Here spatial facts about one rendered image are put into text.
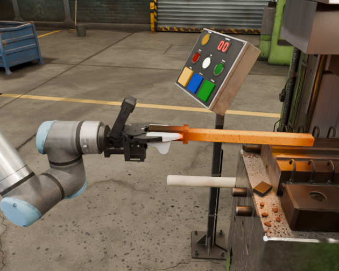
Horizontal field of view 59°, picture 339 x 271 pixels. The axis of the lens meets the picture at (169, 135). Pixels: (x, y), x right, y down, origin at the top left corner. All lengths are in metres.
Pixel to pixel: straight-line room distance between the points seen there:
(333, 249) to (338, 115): 0.45
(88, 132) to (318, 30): 0.56
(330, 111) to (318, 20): 0.44
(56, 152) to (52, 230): 1.30
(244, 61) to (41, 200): 0.82
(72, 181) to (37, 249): 1.19
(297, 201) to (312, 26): 0.36
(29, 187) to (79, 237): 1.23
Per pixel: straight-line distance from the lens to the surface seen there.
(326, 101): 1.03
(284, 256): 0.76
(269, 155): 0.88
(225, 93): 1.17
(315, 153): 0.89
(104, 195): 2.27
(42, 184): 0.83
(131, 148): 0.79
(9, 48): 5.63
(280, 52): 5.76
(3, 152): 0.81
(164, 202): 2.17
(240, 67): 1.17
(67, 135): 0.81
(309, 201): 0.72
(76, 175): 0.88
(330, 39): 0.68
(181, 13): 8.88
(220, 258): 1.84
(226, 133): 0.78
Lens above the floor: 1.41
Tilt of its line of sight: 28 degrees down
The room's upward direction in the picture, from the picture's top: straight up
